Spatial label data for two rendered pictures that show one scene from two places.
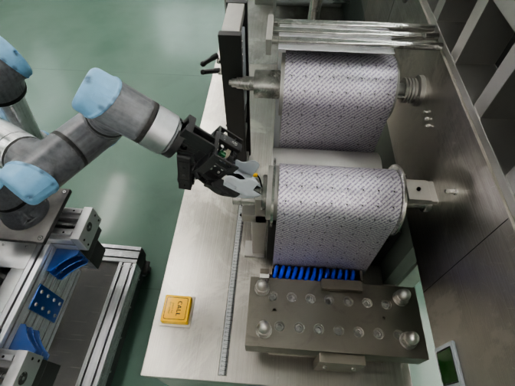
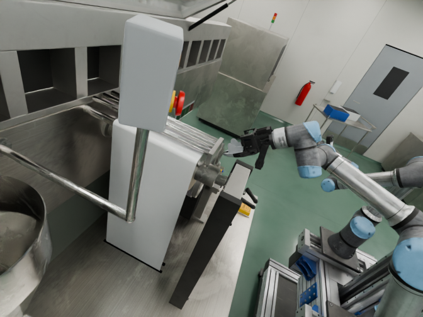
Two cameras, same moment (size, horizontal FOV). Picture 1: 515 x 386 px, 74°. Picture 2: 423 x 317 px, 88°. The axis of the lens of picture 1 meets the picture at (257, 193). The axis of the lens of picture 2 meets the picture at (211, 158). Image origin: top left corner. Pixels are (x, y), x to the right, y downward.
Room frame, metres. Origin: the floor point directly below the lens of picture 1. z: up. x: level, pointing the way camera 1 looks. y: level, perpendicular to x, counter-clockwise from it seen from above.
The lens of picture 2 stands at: (1.19, 0.00, 1.74)
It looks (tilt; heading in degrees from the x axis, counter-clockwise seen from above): 34 degrees down; 184
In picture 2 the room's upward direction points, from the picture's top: 21 degrees clockwise
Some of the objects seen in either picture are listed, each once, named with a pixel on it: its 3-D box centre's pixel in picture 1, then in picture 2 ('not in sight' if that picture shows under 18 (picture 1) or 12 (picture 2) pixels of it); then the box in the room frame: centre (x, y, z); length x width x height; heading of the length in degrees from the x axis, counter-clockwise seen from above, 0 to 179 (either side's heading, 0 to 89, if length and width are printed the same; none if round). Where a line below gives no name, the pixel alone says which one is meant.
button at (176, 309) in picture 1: (176, 309); (244, 207); (0.28, 0.22, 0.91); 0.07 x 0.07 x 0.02; 86
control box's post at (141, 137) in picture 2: not in sight; (136, 175); (0.97, -0.10, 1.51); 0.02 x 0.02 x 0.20
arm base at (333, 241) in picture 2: not in sight; (344, 242); (0.16, 0.86, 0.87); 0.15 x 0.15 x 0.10
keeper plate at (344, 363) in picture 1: (337, 364); not in sight; (0.14, -0.19, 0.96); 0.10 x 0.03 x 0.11; 86
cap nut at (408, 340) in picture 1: (411, 338); not in sight; (0.18, -0.33, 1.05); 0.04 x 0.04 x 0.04
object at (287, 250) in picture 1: (323, 256); not in sight; (0.35, -0.16, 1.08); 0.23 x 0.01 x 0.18; 86
